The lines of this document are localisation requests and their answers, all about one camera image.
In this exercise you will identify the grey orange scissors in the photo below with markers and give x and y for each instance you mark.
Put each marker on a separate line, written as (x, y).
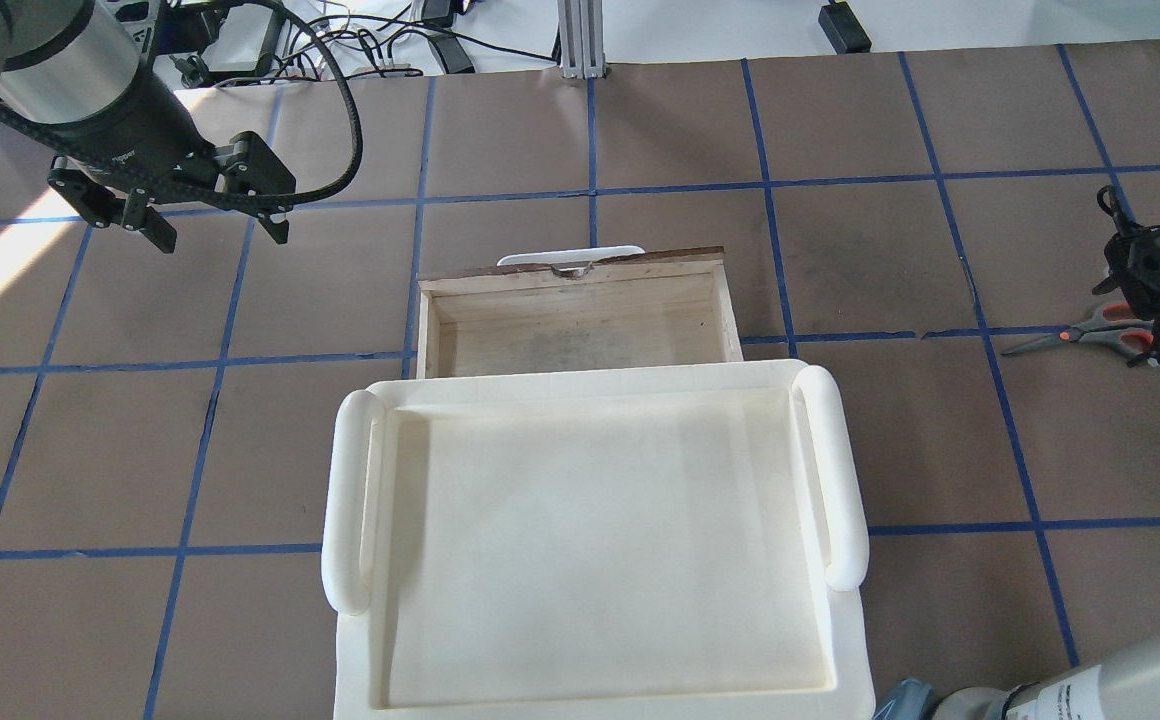
(1112, 326)

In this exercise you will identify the black power adapter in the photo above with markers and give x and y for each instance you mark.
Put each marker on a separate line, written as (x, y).
(843, 29)

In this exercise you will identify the aluminium frame post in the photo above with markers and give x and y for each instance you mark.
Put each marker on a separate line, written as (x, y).
(580, 38)

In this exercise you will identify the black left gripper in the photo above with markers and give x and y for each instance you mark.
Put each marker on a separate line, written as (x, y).
(132, 128)

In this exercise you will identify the white plastic tray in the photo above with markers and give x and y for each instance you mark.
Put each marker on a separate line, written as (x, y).
(674, 542)

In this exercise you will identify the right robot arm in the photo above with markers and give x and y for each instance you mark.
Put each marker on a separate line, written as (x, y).
(1125, 685)

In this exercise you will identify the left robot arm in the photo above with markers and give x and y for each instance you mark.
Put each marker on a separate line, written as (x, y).
(67, 60)

